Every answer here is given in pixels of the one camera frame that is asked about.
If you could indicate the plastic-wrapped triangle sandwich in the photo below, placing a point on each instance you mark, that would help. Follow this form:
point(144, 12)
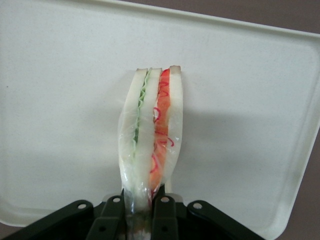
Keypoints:
point(145, 130)

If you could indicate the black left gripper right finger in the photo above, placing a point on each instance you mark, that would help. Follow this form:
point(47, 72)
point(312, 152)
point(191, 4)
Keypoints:
point(165, 215)

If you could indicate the cream white plastic tray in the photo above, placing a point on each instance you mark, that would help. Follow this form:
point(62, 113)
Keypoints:
point(62, 100)

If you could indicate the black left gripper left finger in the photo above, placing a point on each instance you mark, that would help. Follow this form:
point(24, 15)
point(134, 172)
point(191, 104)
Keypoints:
point(110, 215)

